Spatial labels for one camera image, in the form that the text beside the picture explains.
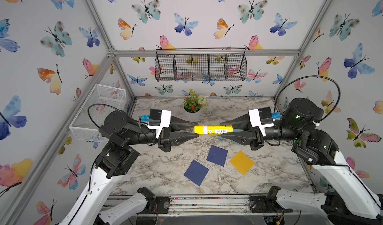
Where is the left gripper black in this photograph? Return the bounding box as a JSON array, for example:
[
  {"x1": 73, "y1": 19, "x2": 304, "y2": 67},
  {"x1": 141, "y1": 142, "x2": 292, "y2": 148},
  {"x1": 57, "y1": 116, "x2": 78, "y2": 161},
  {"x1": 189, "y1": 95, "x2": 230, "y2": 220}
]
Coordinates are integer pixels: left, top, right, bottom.
[{"x1": 125, "y1": 114, "x2": 195, "y2": 153}]

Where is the yellow glue stick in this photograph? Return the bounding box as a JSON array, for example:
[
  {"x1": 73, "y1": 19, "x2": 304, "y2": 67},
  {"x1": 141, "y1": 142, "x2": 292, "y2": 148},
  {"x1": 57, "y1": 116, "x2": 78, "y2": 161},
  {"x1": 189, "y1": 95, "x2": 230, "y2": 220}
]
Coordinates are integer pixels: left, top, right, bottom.
[{"x1": 202, "y1": 126, "x2": 233, "y2": 135}]

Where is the yellow glue stick cap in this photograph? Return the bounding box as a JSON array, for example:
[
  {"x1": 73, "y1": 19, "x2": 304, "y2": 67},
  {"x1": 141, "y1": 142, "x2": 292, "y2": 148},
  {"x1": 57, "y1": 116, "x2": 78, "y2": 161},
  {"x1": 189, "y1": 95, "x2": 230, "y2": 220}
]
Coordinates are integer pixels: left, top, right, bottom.
[{"x1": 194, "y1": 125, "x2": 205, "y2": 135}]

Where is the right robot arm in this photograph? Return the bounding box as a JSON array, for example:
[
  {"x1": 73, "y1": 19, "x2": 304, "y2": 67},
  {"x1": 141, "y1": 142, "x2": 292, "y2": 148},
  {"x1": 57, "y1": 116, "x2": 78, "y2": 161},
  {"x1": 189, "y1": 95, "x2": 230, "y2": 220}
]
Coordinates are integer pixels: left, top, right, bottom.
[{"x1": 222, "y1": 98, "x2": 383, "y2": 225}]

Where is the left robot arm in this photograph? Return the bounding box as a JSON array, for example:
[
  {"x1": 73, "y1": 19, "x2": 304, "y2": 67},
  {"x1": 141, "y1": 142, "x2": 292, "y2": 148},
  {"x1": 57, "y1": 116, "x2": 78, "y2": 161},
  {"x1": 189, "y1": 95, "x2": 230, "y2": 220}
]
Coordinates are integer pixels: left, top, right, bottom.
[{"x1": 61, "y1": 108, "x2": 199, "y2": 225}]

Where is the potted flower plant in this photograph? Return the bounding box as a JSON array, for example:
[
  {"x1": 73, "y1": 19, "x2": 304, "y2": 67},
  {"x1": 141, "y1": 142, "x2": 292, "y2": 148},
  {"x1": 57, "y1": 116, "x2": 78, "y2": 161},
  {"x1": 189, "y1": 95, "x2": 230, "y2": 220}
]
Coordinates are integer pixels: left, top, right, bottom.
[{"x1": 183, "y1": 89, "x2": 208, "y2": 113}]

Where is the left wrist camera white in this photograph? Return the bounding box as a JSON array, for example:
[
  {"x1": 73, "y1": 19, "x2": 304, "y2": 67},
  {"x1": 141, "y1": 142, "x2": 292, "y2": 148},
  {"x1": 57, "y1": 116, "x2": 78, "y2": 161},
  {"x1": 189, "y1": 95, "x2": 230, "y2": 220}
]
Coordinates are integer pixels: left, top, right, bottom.
[{"x1": 141, "y1": 109, "x2": 171, "y2": 139}]

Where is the black wire wall basket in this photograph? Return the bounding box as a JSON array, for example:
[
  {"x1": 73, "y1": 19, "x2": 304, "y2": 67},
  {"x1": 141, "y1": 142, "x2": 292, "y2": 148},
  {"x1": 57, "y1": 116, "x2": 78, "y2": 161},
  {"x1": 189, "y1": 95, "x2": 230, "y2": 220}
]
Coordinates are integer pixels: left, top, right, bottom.
[{"x1": 155, "y1": 47, "x2": 247, "y2": 82}]

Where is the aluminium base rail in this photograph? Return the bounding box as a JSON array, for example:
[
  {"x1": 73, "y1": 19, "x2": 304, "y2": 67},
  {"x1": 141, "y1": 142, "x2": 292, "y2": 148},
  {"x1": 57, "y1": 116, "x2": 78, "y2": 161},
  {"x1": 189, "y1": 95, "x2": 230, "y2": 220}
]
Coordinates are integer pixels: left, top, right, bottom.
[{"x1": 85, "y1": 193, "x2": 336, "y2": 217}]

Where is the white mesh wall basket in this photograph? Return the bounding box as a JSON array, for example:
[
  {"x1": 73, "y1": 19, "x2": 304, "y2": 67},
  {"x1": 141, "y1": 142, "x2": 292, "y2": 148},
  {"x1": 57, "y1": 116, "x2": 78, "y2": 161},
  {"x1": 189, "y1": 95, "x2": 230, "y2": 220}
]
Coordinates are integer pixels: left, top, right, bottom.
[{"x1": 69, "y1": 84, "x2": 126, "y2": 142}]

